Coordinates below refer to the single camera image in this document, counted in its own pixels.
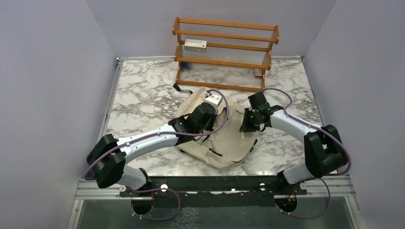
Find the cream canvas backpack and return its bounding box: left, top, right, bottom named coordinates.
left=177, top=98, right=259, bottom=169

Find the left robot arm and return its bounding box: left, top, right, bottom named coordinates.
left=85, top=102, right=219, bottom=196

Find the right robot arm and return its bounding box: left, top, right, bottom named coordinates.
left=239, top=92, right=349, bottom=194

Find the red white small box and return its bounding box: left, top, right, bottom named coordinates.
left=255, top=68, right=263, bottom=78

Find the orange wooden shelf rack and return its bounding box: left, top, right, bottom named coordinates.
left=172, top=17, right=280, bottom=92

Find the grey green small box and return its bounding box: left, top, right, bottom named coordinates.
left=184, top=39, right=207, bottom=52

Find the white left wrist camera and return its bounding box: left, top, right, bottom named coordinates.
left=204, top=93, right=223, bottom=110

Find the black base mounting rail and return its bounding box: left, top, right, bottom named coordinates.
left=119, top=176, right=307, bottom=208

